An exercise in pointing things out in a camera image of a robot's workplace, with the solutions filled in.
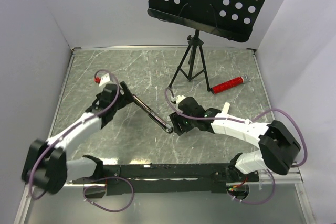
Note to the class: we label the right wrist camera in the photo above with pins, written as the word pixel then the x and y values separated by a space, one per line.
pixel 177 99

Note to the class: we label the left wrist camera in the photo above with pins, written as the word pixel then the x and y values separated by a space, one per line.
pixel 102 81

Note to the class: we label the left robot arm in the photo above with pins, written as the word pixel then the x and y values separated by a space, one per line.
pixel 65 145

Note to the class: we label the black stapler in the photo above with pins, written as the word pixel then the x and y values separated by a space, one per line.
pixel 153 115

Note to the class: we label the red glitter tube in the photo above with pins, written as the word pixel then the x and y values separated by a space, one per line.
pixel 229 84

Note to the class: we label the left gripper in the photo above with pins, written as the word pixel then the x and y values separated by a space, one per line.
pixel 124 100

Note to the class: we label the aluminium rail frame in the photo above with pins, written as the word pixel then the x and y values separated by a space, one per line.
pixel 293 177

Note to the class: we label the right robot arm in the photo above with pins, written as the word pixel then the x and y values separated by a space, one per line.
pixel 277 148

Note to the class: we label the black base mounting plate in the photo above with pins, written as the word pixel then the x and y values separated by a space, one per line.
pixel 169 178

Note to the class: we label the black tripod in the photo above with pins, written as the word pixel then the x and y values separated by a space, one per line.
pixel 194 44

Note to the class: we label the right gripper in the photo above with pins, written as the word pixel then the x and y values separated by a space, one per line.
pixel 176 119

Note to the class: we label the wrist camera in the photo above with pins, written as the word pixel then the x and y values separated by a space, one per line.
pixel 177 99
pixel 102 81

